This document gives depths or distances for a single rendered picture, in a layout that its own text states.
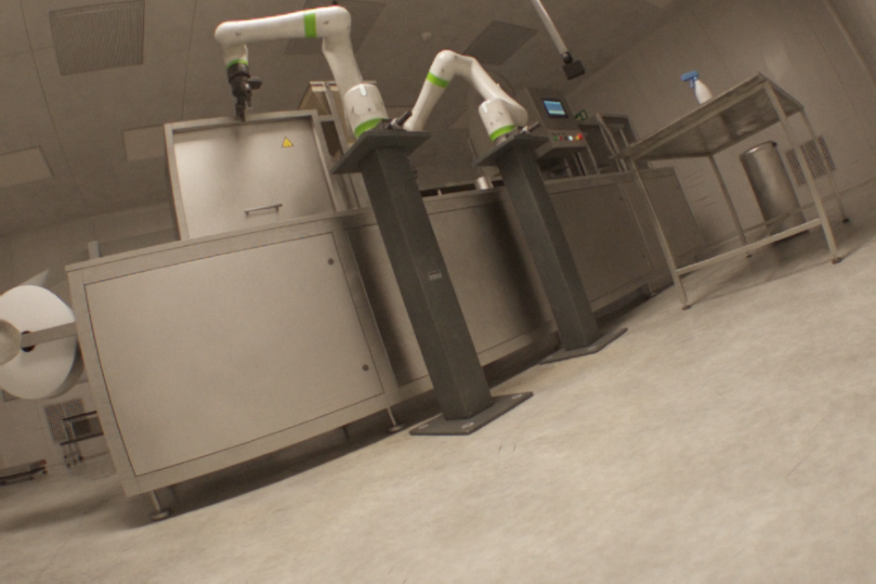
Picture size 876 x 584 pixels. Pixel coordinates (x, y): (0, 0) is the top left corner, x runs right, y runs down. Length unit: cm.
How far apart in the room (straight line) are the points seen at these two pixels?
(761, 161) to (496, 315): 210
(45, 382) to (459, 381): 142
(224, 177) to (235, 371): 76
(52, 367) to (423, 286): 133
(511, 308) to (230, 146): 132
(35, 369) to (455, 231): 170
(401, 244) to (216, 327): 62
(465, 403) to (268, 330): 64
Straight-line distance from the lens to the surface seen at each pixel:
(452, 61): 225
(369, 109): 153
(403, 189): 142
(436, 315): 133
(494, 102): 203
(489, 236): 191
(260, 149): 187
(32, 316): 181
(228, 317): 143
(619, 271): 253
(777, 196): 318
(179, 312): 142
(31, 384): 179
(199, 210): 172
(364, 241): 161
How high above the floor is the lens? 33
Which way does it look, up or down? 8 degrees up
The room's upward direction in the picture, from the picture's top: 19 degrees counter-clockwise
